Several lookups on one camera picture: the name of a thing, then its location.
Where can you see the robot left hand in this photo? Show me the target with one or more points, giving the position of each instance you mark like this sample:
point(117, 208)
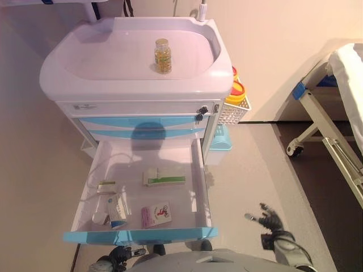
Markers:
point(122, 255)

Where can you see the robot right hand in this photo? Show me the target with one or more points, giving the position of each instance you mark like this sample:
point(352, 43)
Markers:
point(270, 222)

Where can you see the blue front cart drawer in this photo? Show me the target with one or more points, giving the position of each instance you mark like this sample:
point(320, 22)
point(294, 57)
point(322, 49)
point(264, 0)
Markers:
point(107, 133)
point(99, 122)
point(99, 237)

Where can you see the amber capsule medicine bottle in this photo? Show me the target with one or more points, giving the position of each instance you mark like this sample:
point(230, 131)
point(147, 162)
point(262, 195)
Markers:
point(163, 59)

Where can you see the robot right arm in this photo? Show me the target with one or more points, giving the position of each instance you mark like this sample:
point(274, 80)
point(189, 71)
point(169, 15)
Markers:
point(286, 246)

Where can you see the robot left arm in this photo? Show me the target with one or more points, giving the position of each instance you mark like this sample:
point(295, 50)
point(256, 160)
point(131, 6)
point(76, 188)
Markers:
point(99, 266)

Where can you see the white and blue medicine box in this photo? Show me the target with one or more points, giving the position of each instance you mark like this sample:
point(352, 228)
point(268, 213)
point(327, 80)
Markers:
point(116, 211)

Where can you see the green and white medicine box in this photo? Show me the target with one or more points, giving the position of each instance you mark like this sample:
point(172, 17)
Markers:
point(164, 178)

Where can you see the robot left leg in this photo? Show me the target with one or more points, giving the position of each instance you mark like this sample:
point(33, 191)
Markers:
point(158, 250)

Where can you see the robot leg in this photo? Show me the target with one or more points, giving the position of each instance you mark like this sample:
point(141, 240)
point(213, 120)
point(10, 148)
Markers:
point(206, 246)
point(158, 250)

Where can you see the small white bottle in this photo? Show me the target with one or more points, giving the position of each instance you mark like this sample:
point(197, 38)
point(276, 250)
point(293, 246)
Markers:
point(99, 218)

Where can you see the pink box with red figure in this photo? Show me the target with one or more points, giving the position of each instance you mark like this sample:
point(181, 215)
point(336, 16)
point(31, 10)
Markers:
point(156, 214)

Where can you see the robot right leg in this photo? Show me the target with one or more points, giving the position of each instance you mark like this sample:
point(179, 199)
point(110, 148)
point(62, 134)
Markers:
point(206, 246)

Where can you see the bed caster wheel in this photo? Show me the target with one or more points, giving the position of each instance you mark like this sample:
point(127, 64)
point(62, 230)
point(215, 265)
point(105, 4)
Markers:
point(295, 150)

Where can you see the grey robot torso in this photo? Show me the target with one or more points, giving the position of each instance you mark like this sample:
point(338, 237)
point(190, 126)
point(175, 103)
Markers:
point(198, 262)

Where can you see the clear plastic tubing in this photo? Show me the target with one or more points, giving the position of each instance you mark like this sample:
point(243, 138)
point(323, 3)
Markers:
point(91, 177)

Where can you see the white bin with blue lid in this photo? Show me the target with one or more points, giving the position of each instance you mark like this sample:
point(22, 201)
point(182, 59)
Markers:
point(222, 143)

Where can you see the white perforated basket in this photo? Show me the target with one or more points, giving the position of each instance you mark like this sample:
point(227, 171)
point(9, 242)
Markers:
point(229, 116)

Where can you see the silver side latch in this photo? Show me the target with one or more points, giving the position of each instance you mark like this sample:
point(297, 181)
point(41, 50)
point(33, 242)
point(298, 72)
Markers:
point(217, 109)

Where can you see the black keys in lock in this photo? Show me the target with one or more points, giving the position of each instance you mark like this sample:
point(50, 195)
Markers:
point(202, 112)

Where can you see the yellow sharps container red lid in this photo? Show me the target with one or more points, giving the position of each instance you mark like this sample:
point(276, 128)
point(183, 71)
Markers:
point(236, 89)
point(234, 73)

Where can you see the blue mattress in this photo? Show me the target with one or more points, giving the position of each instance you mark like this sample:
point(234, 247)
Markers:
point(326, 81)

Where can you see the cart label sticker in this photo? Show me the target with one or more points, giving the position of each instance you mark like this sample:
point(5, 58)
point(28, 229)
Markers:
point(85, 107)

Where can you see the white bed sheet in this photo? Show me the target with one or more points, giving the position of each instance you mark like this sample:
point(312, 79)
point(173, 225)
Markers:
point(351, 85)

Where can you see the white medical trolley cart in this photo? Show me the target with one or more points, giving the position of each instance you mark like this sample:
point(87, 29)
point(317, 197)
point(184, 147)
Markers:
point(113, 56)

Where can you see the metal IV pole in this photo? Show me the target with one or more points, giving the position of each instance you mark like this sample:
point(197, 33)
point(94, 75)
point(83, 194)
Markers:
point(202, 12)

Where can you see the white side shelf board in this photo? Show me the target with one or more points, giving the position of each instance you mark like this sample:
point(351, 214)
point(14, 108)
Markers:
point(90, 11)

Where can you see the white hospital bed frame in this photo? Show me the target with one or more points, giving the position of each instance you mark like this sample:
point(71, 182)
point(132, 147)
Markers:
point(314, 113)

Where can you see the blue bed corner bracket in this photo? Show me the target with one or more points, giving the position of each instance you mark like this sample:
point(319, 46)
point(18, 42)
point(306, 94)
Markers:
point(299, 91)

